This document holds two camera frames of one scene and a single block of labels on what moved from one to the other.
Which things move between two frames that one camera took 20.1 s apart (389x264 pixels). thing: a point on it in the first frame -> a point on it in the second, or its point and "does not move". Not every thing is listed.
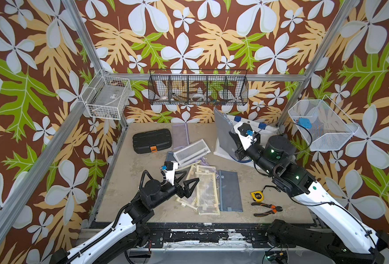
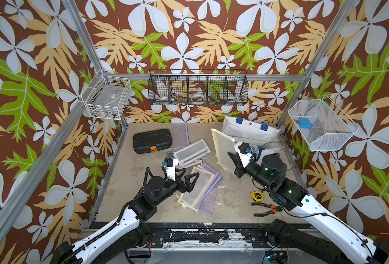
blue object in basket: x=305 y=122 does not move
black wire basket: x=195 y=87 does not move
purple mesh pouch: x=180 y=135 does not move
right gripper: x=242 y=153 -> x=240 y=169
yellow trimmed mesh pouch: x=204 y=197 -> x=222 y=144
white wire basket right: x=324 y=126 does not move
